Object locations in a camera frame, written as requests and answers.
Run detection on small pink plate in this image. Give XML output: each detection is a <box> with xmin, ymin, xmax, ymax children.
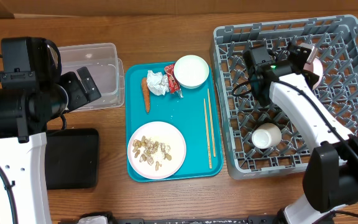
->
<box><xmin>303</xmin><ymin>54</ymin><xmax>323</xmax><ymax>90</ymax></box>

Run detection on white cup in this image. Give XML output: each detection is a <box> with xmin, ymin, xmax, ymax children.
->
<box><xmin>251</xmin><ymin>123</ymin><xmax>282</xmax><ymax>149</ymax></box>

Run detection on red snack wrapper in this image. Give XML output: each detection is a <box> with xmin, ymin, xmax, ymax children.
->
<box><xmin>164</xmin><ymin>63</ymin><xmax>183</xmax><ymax>98</ymax></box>

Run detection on white bowl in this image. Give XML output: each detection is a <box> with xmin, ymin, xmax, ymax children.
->
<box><xmin>173</xmin><ymin>55</ymin><xmax>209</xmax><ymax>89</ymax></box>

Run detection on wooden chopstick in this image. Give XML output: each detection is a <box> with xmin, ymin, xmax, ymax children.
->
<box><xmin>203</xmin><ymin>98</ymin><xmax>213</xmax><ymax>169</ymax></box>
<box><xmin>207</xmin><ymin>88</ymin><xmax>216</xmax><ymax>157</ymax></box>

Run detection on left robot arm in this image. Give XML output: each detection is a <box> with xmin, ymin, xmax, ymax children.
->
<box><xmin>0</xmin><ymin>37</ymin><xmax>101</xmax><ymax>223</ymax></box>

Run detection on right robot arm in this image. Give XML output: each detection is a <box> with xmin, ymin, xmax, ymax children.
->
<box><xmin>242</xmin><ymin>43</ymin><xmax>358</xmax><ymax>223</ymax></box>

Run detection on grey dishwasher rack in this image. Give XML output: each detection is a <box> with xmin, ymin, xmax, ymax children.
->
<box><xmin>209</xmin><ymin>15</ymin><xmax>358</xmax><ymax>180</ymax></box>

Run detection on clear plastic bin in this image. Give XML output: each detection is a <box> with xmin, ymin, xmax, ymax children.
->
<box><xmin>58</xmin><ymin>43</ymin><xmax>125</xmax><ymax>112</ymax></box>

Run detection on orange carrot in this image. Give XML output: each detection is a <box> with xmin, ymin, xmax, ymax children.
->
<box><xmin>141</xmin><ymin>77</ymin><xmax>150</xmax><ymax>114</ymax></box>

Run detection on black plastic tray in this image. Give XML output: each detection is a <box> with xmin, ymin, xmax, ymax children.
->
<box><xmin>45</xmin><ymin>128</ymin><xmax>99</xmax><ymax>190</ymax></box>

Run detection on crumpled white tissue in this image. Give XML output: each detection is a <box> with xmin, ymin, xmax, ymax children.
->
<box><xmin>146</xmin><ymin>70</ymin><xmax>170</xmax><ymax>96</ymax></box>

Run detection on peanut shell scraps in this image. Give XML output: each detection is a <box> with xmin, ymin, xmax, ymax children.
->
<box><xmin>132</xmin><ymin>136</ymin><xmax>172</xmax><ymax>171</ymax></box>

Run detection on large white plate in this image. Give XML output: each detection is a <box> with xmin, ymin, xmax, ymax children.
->
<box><xmin>127</xmin><ymin>121</ymin><xmax>186</xmax><ymax>180</ymax></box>

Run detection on teal plastic serving tray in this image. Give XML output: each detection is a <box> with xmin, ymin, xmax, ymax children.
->
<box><xmin>125</xmin><ymin>62</ymin><xmax>224</xmax><ymax>180</ymax></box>

